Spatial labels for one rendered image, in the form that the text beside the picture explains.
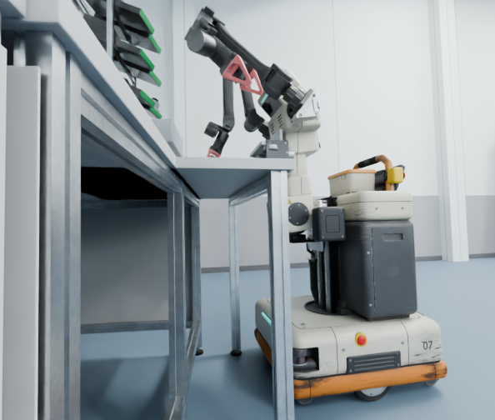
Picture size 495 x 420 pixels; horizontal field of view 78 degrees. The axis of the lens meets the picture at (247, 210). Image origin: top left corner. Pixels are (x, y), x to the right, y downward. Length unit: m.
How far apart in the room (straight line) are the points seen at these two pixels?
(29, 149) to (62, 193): 0.04
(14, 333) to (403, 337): 1.31
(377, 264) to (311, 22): 4.93
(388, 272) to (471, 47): 6.39
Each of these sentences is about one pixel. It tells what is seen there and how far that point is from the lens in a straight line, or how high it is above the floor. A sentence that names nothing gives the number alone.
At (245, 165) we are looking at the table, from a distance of 0.80.
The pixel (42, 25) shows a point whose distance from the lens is 0.29.
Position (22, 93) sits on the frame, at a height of 0.78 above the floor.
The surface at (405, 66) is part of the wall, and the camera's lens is 6.37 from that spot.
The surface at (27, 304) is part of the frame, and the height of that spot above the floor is 0.64.
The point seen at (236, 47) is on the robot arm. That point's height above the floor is 1.39.
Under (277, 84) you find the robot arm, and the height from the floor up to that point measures 1.22.
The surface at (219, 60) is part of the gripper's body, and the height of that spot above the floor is 1.15.
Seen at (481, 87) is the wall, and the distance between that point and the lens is 7.30.
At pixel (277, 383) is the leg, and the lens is 0.92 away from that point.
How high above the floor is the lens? 0.69
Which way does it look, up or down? 3 degrees up
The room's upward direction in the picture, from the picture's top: 1 degrees counter-clockwise
